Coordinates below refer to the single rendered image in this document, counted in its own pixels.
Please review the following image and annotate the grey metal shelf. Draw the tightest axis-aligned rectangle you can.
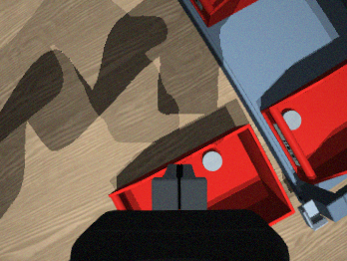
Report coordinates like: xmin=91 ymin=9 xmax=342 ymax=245
xmin=177 ymin=0 xmax=347 ymax=231

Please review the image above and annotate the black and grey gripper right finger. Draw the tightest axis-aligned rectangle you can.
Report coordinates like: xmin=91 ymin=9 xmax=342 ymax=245
xmin=179 ymin=163 xmax=207 ymax=210

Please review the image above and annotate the grey steel disc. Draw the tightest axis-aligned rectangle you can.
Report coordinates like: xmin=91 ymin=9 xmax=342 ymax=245
xmin=202 ymin=151 xmax=222 ymax=171
xmin=282 ymin=111 xmax=301 ymax=131

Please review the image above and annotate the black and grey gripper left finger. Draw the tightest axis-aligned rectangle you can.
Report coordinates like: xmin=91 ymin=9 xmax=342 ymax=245
xmin=152 ymin=164 xmax=179 ymax=210

